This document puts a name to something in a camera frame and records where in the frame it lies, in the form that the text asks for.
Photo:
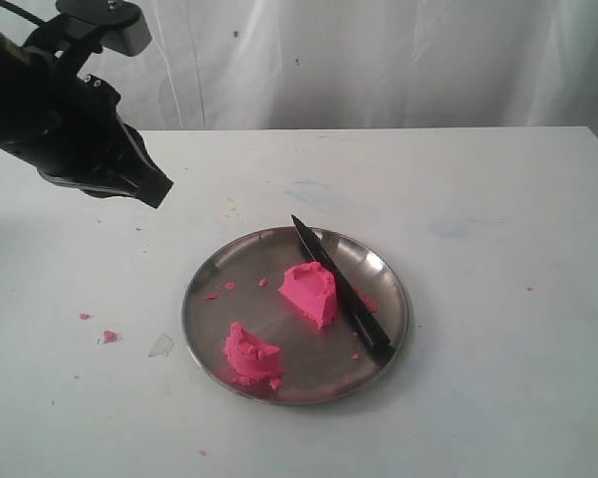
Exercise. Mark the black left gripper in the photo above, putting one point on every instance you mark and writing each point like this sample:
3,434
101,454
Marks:
106,159

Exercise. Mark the pink clay half piece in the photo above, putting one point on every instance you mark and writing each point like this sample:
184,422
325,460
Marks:
251,359

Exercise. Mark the black knife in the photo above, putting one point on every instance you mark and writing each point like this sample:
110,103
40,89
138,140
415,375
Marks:
358,315

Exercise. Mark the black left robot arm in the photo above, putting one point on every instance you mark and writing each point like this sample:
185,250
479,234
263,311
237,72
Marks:
42,74

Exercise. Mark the large pink dough crumb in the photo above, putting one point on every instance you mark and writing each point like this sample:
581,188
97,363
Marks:
110,337

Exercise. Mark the clear tape scrap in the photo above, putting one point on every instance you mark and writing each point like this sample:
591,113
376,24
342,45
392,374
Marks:
162,347

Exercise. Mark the round steel plate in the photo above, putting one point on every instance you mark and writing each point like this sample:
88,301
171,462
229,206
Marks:
239,284

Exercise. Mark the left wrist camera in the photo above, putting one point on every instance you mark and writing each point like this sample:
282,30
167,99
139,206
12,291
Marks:
119,26

